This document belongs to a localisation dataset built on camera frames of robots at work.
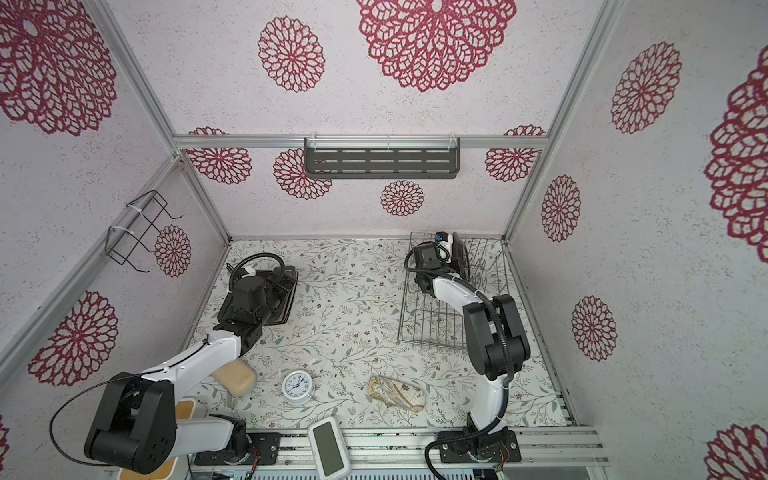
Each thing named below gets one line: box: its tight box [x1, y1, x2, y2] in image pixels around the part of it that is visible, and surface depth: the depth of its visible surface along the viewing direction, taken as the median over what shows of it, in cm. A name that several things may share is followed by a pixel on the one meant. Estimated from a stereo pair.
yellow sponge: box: [212, 359, 256, 396], surface depth 83 cm
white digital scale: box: [307, 416, 352, 480], surface depth 72 cm
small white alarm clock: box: [282, 370, 315, 406], surface depth 82 cm
